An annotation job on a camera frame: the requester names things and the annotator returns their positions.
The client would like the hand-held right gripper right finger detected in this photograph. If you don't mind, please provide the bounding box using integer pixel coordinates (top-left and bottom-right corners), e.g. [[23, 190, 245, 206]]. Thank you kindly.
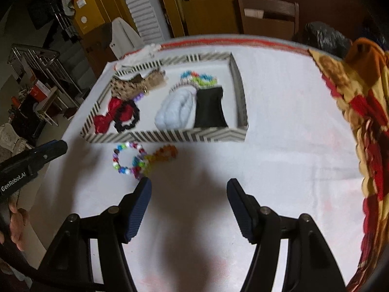
[[226, 178, 347, 292]]

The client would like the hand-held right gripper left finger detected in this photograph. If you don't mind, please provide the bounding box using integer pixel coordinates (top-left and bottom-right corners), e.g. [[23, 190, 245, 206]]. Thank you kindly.
[[30, 176, 152, 292]]

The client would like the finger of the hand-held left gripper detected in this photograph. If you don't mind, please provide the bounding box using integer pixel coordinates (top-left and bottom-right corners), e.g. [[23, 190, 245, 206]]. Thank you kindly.
[[28, 140, 68, 174]]

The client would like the multicoloured bead bracelet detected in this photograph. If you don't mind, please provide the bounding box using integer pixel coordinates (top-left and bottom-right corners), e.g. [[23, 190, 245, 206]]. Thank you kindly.
[[112, 141, 148, 180]]

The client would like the orange bead bracelet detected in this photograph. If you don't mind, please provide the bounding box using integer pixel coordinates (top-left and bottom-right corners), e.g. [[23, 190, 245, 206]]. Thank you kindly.
[[143, 144, 177, 177]]

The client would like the striped cardboard box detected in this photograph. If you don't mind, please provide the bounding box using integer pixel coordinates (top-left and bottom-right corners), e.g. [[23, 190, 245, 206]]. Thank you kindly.
[[80, 52, 250, 143]]

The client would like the leopard print hair bow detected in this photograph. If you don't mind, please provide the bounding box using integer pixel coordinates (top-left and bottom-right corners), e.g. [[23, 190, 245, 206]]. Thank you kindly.
[[109, 68, 168, 101]]

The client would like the teal green bead bracelet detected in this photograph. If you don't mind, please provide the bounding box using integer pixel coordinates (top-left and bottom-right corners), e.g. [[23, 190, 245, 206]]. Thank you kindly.
[[181, 71, 218, 88]]

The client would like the person's left hand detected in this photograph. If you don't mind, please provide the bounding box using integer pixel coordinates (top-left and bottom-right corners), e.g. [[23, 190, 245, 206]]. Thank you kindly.
[[0, 201, 30, 251]]

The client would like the white lace chair cover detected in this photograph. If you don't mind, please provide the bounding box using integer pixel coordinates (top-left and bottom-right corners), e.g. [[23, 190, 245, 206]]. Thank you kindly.
[[0, 123, 28, 159]]

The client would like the red shiny hair bow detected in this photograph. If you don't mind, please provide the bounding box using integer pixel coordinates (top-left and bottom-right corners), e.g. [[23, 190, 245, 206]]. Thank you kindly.
[[94, 97, 128, 134]]

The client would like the red box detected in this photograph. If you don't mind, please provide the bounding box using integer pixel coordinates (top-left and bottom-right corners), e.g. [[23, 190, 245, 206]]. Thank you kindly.
[[30, 81, 52, 99]]

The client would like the black scrunchie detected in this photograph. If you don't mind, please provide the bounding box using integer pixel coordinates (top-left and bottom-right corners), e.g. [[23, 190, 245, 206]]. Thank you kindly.
[[114, 100, 141, 133]]

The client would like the metal stair railing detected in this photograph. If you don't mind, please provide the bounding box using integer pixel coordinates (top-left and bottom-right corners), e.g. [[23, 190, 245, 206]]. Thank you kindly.
[[10, 44, 82, 98]]

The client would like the white tablecloth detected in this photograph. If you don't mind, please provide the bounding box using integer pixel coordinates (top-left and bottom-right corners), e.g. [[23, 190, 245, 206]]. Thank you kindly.
[[30, 36, 365, 292]]

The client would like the white knitted hair band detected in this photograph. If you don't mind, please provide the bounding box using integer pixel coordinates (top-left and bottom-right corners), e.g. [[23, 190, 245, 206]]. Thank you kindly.
[[155, 87, 196, 130]]

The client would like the black cloth hair band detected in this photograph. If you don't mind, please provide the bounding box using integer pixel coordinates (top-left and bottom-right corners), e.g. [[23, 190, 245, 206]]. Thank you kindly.
[[194, 87, 228, 128]]

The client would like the white jacket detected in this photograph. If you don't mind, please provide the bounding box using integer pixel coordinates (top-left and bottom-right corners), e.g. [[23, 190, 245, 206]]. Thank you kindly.
[[111, 18, 143, 60]]

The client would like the black framed screen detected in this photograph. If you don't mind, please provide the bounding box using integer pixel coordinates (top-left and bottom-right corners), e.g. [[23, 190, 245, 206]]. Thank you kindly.
[[27, 0, 58, 29]]

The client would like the white glove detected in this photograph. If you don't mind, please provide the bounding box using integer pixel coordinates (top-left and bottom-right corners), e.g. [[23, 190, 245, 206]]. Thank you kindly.
[[114, 44, 161, 70]]

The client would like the white hanging cloth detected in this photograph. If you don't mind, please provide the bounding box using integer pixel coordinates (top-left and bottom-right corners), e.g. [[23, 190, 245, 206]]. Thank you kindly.
[[59, 0, 76, 16]]

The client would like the white slatted panel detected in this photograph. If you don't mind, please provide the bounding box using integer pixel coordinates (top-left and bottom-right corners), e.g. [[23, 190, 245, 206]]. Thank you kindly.
[[114, 0, 166, 45]]

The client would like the red yellow floral cloth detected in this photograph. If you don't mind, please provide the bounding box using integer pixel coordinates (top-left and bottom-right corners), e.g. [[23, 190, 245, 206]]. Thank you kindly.
[[308, 36, 389, 292]]

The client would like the red patterned table cover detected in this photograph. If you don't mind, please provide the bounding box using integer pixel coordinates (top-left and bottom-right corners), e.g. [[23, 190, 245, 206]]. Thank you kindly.
[[159, 35, 313, 57]]

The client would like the dark wooden chair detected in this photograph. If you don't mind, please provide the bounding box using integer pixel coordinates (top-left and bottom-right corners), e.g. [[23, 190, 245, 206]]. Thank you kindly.
[[235, 0, 300, 40]]

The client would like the yellow wooden shelf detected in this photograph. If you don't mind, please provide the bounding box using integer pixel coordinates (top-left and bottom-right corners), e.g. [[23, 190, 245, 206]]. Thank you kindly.
[[152, 0, 228, 37]]

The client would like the black plastic bag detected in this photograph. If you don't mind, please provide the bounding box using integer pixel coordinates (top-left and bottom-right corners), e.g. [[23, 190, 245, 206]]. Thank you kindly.
[[304, 21, 353, 58]]

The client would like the light wooden chair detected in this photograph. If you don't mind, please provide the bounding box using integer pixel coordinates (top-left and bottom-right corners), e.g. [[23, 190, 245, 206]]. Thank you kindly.
[[182, 0, 240, 37]]

